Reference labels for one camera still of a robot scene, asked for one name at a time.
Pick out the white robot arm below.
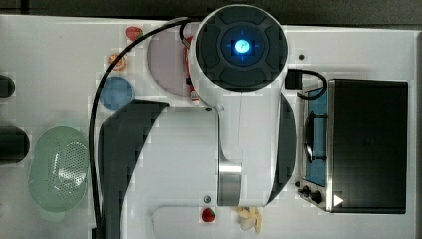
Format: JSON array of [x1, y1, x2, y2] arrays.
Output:
[[98, 5, 297, 239]]

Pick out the purple round plate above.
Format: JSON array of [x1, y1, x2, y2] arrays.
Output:
[[147, 29, 190, 97]]

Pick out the small red toy fruit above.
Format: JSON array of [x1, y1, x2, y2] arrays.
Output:
[[201, 208, 215, 223]]

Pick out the blue round bowl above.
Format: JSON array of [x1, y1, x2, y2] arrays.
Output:
[[100, 76, 135, 111]]

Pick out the peeled toy banana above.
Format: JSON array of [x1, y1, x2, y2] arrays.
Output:
[[232, 207, 262, 234]]

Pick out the orange slice toy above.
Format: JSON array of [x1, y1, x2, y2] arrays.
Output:
[[108, 54, 127, 72]]

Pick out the red toy strawberry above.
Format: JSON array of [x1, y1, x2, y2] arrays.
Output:
[[125, 26, 143, 42]]

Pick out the green perforated colander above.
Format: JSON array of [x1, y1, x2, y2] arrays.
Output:
[[28, 126, 89, 213]]

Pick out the large black pan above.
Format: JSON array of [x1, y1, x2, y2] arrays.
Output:
[[0, 126, 30, 164]]

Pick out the small black pot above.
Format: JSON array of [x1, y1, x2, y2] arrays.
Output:
[[0, 76, 15, 98]]

